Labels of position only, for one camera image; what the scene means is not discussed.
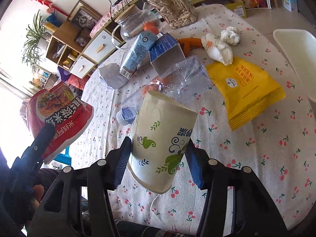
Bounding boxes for red snack bag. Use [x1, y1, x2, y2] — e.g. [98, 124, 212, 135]
[26, 82, 94, 164]

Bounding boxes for white paper cup green pattern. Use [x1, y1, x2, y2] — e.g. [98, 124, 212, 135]
[127, 91, 197, 194]

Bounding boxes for yellow snack bag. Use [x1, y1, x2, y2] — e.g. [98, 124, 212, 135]
[206, 57, 285, 131]

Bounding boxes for clear crushed plastic bottle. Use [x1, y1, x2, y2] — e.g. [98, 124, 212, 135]
[116, 55, 212, 126]

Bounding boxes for white tissue wrapper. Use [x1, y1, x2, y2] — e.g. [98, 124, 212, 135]
[201, 33, 233, 66]

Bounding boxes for blue milk carton box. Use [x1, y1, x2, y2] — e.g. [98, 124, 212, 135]
[150, 33, 185, 75]

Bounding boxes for light blue tube carton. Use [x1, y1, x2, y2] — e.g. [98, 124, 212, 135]
[119, 31, 157, 79]

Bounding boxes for small white tissue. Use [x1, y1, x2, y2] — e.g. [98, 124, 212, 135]
[221, 26, 240, 46]

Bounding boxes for orange peel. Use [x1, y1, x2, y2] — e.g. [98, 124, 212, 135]
[177, 38, 203, 57]

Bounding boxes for white trash bin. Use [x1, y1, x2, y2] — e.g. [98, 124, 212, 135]
[273, 29, 315, 110]

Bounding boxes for blue plastic stool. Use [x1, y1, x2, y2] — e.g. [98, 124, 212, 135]
[54, 146, 72, 166]

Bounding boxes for grey crumpled bag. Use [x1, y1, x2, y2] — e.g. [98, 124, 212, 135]
[98, 63, 128, 90]

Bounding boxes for green potted plant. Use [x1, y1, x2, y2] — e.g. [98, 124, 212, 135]
[22, 11, 46, 68]

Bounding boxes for wooden tv cabinet white drawers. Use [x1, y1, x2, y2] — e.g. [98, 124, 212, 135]
[45, 0, 284, 80]

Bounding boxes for framed cat picture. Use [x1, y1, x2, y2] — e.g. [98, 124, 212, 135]
[68, 0, 102, 31]

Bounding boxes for glass jar bamboo lid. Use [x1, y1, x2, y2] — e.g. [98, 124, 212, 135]
[111, 5, 163, 49]

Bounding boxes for orange persimmon fruit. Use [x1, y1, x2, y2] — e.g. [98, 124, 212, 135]
[143, 22, 159, 35]

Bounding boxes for yellow cardboard box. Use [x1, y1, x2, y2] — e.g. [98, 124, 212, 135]
[225, 1, 247, 19]

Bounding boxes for white box red picture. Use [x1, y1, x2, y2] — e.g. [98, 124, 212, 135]
[233, 0, 272, 10]

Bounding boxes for blue white small box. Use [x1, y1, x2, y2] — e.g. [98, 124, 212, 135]
[280, 0, 298, 12]

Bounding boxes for plastic jar of seeds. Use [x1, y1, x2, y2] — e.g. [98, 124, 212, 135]
[147, 0, 198, 29]

